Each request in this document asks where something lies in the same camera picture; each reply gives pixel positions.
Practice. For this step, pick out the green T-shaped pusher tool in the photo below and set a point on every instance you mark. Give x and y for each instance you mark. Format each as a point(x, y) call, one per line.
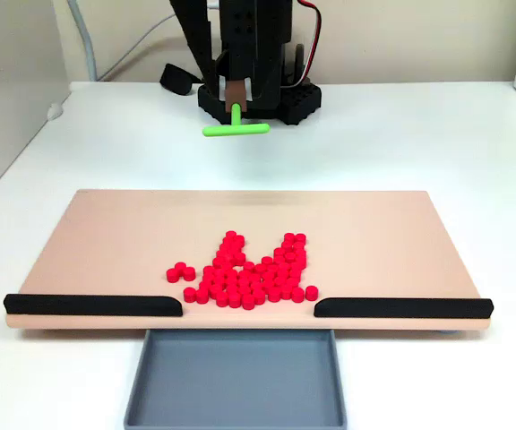
point(235, 130)

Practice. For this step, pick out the black table clamp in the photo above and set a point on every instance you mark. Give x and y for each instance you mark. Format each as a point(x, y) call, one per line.
point(177, 79)

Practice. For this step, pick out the red cylindrical granule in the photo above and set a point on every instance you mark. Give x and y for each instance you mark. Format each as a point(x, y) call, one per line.
point(223, 253)
point(173, 275)
point(215, 291)
point(231, 273)
point(236, 247)
point(290, 256)
point(298, 294)
point(243, 280)
point(230, 235)
point(208, 280)
point(255, 284)
point(286, 292)
point(189, 273)
point(280, 282)
point(312, 292)
point(226, 245)
point(279, 252)
point(239, 258)
point(267, 260)
point(244, 291)
point(299, 246)
point(269, 280)
point(190, 294)
point(287, 245)
point(217, 262)
point(285, 269)
point(239, 240)
point(249, 266)
point(274, 294)
point(260, 269)
point(279, 260)
point(300, 238)
point(220, 273)
point(301, 255)
point(231, 286)
point(202, 295)
point(248, 302)
point(228, 260)
point(222, 300)
point(289, 237)
point(293, 282)
point(259, 296)
point(204, 286)
point(208, 270)
point(272, 269)
point(234, 300)
point(180, 267)
point(296, 266)

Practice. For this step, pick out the small white clip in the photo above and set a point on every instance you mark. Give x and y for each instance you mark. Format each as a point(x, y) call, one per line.
point(54, 111)

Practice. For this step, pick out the pink sloped board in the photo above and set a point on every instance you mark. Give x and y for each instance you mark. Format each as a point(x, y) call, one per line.
point(374, 233)

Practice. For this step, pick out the grey plastic tray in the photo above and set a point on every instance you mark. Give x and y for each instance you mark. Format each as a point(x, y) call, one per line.
point(235, 376)

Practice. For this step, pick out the black rail strip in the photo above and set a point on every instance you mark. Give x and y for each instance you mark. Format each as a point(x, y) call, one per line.
point(92, 305)
point(401, 308)

